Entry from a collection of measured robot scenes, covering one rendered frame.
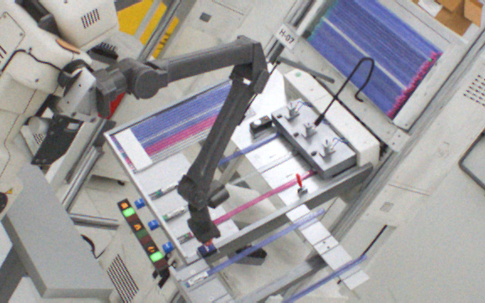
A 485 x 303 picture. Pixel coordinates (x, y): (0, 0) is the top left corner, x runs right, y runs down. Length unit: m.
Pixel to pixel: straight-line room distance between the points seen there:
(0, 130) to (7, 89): 0.14
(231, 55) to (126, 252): 1.33
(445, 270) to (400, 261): 0.28
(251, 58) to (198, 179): 0.37
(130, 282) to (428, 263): 1.71
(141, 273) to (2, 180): 1.14
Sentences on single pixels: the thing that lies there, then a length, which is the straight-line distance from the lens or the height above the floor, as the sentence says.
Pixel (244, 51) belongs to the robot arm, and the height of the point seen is 1.39.
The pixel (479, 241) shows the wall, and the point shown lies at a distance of 3.93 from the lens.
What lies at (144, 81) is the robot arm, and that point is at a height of 1.25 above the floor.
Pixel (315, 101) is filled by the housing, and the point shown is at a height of 1.26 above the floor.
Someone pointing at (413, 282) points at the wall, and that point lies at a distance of 4.09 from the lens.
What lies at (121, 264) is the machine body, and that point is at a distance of 3.11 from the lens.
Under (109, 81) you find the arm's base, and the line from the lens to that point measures 1.77.
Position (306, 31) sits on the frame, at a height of 1.41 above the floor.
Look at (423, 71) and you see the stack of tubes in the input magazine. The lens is 2.46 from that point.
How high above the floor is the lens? 1.82
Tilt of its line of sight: 19 degrees down
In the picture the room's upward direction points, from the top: 35 degrees clockwise
